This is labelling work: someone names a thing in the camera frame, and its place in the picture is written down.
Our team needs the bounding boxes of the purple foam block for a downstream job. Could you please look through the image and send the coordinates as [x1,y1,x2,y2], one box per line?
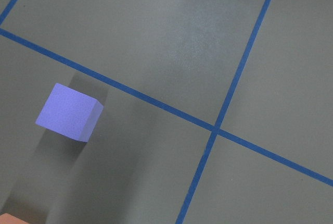
[35,83,104,143]

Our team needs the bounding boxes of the orange foam block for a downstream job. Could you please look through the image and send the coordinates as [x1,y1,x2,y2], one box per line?
[0,213,29,224]

